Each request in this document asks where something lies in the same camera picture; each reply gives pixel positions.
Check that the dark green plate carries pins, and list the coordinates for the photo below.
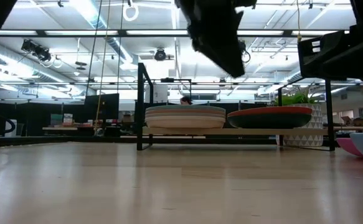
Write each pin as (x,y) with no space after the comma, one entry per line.
(268,122)

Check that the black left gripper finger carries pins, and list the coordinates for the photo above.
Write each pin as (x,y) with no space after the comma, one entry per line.
(218,46)

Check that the black overhead light bar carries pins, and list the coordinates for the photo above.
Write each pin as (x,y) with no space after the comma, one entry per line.
(122,32)

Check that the white cabinet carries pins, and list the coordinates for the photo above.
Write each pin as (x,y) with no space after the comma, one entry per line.
(159,93)

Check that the white box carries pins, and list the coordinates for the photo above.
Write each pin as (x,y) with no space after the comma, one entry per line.
(68,119)

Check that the orange plate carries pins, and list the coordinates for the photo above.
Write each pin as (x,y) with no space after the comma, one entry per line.
(271,111)

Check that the black metal wooden board shelf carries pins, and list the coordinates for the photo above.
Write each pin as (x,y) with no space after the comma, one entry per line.
(231,131)

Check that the brownish rose plate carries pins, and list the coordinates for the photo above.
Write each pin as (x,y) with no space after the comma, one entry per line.
(184,112)

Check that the green potted plant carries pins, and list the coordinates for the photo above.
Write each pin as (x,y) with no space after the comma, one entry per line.
(293,99)

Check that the magenta pink plate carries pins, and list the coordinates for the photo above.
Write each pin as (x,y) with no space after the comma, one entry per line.
(347,145)

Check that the teal box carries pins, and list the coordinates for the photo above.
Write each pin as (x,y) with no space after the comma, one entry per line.
(56,119)

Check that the beige plate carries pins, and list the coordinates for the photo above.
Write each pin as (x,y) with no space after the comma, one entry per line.
(184,115)

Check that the round black overhead camera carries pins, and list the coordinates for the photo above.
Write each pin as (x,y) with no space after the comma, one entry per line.
(160,54)

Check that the black computer monitor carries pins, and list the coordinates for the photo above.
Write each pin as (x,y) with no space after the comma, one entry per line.
(103,107)

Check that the white triangle-patterned planter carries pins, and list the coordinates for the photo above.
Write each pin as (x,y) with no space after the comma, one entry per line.
(316,118)

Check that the wooden desk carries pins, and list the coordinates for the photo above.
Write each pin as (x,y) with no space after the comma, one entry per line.
(59,128)
(355,127)

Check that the person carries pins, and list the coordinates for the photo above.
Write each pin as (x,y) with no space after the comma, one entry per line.
(185,100)

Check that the white container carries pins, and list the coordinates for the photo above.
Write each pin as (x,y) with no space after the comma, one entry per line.
(8,124)

